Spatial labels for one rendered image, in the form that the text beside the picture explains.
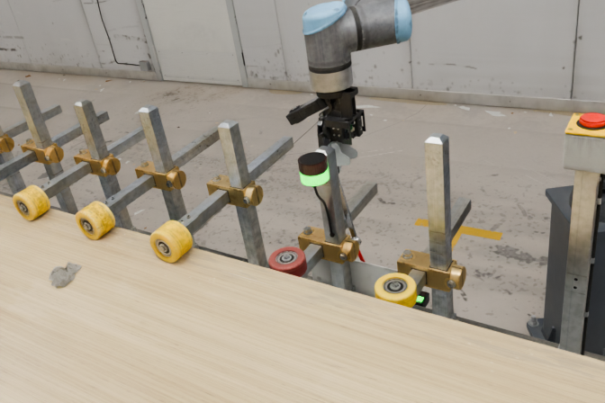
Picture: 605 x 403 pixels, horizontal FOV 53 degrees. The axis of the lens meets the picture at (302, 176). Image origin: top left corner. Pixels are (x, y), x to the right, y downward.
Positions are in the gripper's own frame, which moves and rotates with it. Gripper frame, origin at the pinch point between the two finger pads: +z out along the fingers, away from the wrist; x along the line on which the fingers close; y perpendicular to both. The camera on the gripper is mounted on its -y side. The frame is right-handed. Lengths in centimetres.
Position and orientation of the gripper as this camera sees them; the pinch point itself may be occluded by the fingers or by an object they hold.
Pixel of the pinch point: (334, 167)
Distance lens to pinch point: 139.8
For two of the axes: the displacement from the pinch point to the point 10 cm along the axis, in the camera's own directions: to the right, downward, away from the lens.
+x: 5.1, -4.8, 7.1
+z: 1.4, 8.7, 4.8
